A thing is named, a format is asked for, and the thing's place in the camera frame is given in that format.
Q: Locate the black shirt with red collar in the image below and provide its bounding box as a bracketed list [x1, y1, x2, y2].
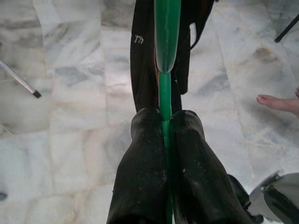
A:
[129, 0, 215, 117]

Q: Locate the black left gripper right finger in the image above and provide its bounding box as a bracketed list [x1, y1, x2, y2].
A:
[170, 109, 255, 224]

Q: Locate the black folding chair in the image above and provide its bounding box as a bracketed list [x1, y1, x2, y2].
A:
[274, 13, 299, 43]

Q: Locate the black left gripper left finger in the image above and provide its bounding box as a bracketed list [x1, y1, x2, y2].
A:
[106, 107, 169, 224]

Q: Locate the green plastic hanger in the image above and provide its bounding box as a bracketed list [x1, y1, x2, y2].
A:
[154, 0, 182, 224]

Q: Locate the silver metal clothes rack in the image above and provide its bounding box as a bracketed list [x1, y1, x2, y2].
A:
[0, 60, 42, 99]

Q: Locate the person bare foot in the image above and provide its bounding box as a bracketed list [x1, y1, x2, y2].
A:
[256, 86, 299, 117]

